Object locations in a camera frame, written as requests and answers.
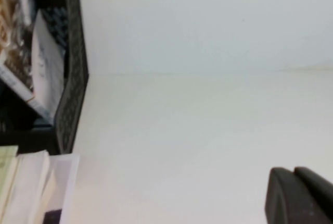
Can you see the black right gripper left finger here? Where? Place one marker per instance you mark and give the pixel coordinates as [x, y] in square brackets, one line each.
[283, 203]

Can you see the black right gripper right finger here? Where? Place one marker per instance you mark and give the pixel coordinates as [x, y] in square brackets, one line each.
[320, 192]

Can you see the grey white cover book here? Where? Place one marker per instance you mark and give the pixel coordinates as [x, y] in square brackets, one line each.
[46, 65]

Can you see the white book with purple stripe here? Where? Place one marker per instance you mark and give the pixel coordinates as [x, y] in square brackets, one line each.
[66, 182]

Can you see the thick yellow-green cover book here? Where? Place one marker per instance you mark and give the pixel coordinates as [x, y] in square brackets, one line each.
[26, 187]

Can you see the black plastic file organizer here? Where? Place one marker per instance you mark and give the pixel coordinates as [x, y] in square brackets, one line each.
[75, 78]

